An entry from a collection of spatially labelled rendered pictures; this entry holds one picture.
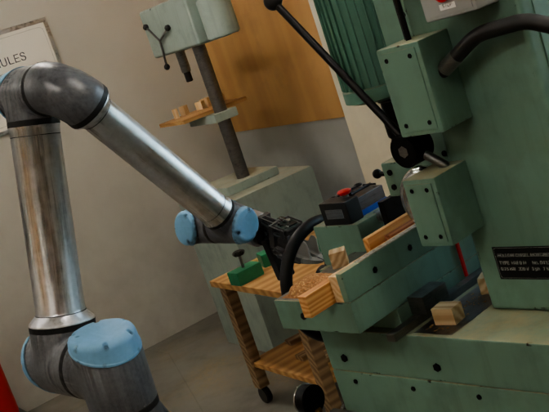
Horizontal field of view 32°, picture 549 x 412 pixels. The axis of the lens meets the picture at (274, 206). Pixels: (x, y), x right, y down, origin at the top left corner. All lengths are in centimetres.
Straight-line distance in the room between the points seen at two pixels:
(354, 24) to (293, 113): 281
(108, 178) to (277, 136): 87
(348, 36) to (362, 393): 69
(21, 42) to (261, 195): 140
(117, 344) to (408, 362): 62
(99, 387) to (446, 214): 85
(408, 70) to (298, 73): 289
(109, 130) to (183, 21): 203
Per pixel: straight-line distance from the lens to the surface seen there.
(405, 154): 163
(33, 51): 471
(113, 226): 481
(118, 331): 205
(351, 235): 194
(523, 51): 150
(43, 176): 214
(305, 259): 234
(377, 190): 200
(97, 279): 479
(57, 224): 215
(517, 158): 157
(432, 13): 150
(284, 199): 416
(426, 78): 152
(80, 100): 205
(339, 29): 176
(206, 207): 225
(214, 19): 395
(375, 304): 171
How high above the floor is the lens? 142
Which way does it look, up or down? 11 degrees down
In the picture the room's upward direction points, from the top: 19 degrees counter-clockwise
